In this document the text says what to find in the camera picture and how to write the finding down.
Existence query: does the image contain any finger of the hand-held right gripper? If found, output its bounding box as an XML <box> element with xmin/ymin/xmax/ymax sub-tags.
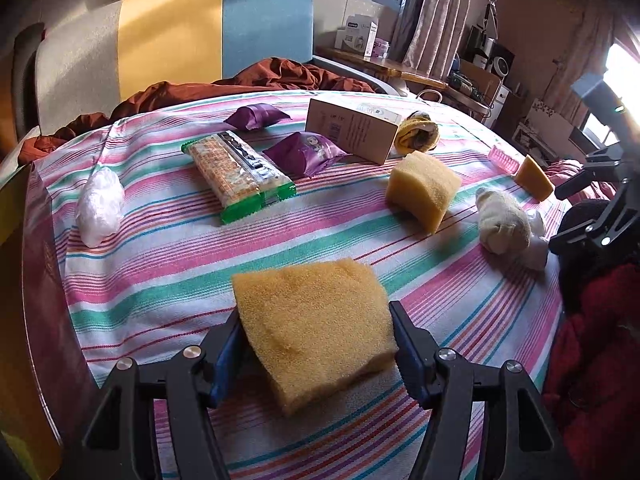
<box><xmin>554</xmin><ymin>146</ymin><xmax>632</xmax><ymax>211</ymax></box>
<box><xmin>548</xmin><ymin>185</ymin><xmax>640</xmax><ymax>264</ymax></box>

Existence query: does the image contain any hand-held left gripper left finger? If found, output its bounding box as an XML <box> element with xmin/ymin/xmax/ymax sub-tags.
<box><xmin>82</xmin><ymin>310</ymin><xmax>246</xmax><ymax>480</ymax></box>

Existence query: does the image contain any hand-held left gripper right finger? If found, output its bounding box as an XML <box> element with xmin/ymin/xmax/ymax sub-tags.
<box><xmin>389</xmin><ymin>300</ymin><xmax>576</xmax><ymax>480</ymax></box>

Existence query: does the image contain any small orange sponge wedge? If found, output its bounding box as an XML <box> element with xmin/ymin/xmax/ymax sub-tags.
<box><xmin>514</xmin><ymin>155</ymin><xmax>556</xmax><ymax>202</ymax></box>

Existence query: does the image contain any large yellow sponge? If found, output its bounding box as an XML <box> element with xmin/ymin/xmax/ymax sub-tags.
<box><xmin>231</xmin><ymin>257</ymin><xmax>401</xmax><ymax>417</ymax></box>

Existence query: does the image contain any medium yellow sponge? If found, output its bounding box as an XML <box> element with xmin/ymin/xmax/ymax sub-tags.
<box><xmin>386</xmin><ymin>151</ymin><xmax>463</xmax><ymax>234</ymax></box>

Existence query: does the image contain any pink patterned cloth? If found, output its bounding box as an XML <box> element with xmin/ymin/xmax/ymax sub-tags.
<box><xmin>547</xmin><ymin>159</ymin><xmax>618</xmax><ymax>206</ymax></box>

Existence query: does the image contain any white rolled sock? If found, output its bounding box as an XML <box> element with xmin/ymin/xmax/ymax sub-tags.
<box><xmin>520</xmin><ymin>208</ymin><xmax>551</xmax><ymax>272</ymax></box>

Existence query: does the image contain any cream rolled sock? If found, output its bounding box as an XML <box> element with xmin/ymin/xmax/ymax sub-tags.
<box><xmin>475</xmin><ymin>187</ymin><xmax>532</xmax><ymax>255</ymax></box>

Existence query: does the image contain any pink plastic comb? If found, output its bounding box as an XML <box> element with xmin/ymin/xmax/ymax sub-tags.
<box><xmin>489</xmin><ymin>145</ymin><xmax>523</xmax><ymax>176</ymax></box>

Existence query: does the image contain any striped bed sheet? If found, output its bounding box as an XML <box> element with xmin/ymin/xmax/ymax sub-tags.
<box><xmin>22</xmin><ymin>89</ymin><xmax>621</xmax><ymax>480</ymax></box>

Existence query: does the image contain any red garment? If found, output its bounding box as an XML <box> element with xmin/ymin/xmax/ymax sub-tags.
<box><xmin>542</xmin><ymin>260</ymin><xmax>640</xmax><ymax>480</ymax></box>

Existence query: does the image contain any plain cardboard carton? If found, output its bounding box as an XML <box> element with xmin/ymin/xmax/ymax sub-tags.
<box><xmin>457</xmin><ymin>59</ymin><xmax>502</xmax><ymax>103</ymax></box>

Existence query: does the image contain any yellow and black rolled sock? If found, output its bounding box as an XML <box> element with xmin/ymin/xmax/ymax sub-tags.
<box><xmin>395</xmin><ymin>112</ymin><xmax>440</xmax><ymax>157</ymax></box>

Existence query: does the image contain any green biscuit packet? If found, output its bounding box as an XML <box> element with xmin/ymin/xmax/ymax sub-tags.
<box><xmin>181</xmin><ymin>130</ymin><xmax>297</xmax><ymax>225</ymax></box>

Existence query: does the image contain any white plastic bag roll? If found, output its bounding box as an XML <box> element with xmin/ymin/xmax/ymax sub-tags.
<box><xmin>75</xmin><ymin>166</ymin><xmax>125</xmax><ymax>248</ymax></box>

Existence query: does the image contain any beige patterned curtain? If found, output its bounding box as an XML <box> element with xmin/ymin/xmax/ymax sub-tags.
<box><xmin>390</xmin><ymin>0</ymin><xmax>476</xmax><ymax>78</ymax></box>

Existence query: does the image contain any purple cartoon print snack packet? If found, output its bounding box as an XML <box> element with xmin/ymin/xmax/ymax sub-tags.
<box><xmin>262</xmin><ymin>131</ymin><xmax>348</xmax><ymax>179</ymax></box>

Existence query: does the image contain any wooden desk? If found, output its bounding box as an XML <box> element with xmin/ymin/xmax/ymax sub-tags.
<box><xmin>315</xmin><ymin>46</ymin><xmax>493</xmax><ymax>116</ymax></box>

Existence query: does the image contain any brown cardboard box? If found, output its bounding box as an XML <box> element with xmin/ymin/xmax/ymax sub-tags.
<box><xmin>305</xmin><ymin>98</ymin><xmax>401</xmax><ymax>166</ymax></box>

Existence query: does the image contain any white carton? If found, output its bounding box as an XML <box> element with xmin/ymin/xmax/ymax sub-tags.
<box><xmin>334</xmin><ymin>14</ymin><xmax>379</xmax><ymax>58</ymax></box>

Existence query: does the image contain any rust brown blanket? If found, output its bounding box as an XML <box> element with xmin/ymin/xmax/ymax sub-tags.
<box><xmin>17</xmin><ymin>57</ymin><xmax>376</xmax><ymax>166</ymax></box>

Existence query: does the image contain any grey yellow blue armchair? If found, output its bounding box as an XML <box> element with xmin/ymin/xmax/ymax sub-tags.
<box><xmin>35</xmin><ymin>0</ymin><xmax>401</xmax><ymax>136</ymax></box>

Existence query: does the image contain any black chair back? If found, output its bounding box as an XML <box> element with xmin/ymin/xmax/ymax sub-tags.
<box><xmin>12</xmin><ymin>22</ymin><xmax>47</xmax><ymax>136</ymax></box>

